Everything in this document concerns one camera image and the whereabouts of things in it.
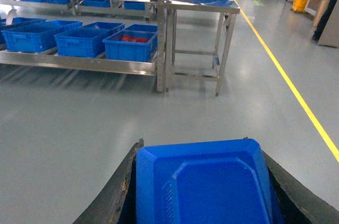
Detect blue bin rear right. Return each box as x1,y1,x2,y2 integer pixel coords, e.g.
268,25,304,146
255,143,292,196
125,24,158,33

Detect blue empty bin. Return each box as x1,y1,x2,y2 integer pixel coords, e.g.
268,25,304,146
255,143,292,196
55,28,110,58

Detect blue block part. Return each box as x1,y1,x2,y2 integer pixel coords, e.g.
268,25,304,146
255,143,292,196
136,139,284,223

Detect blue bin far left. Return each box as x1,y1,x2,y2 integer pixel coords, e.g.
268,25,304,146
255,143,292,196
2,23,64,53

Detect stainless steel table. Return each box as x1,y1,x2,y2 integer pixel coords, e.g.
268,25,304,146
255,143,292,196
164,0,240,95

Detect yellow mop bucket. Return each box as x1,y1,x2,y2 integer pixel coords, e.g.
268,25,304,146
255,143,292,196
292,0,308,12

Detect red bubble bags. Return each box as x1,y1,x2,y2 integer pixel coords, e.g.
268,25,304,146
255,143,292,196
120,34,148,43

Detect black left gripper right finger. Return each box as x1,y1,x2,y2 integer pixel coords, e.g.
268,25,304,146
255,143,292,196
242,137,339,224

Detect blue bin rear left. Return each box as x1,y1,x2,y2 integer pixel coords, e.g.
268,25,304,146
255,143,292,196
83,22,126,35

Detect blue bin with red bags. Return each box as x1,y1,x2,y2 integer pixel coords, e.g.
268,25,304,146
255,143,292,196
103,30,157,62

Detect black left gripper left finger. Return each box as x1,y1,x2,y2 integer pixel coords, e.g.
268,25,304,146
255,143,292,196
74,139,144,223

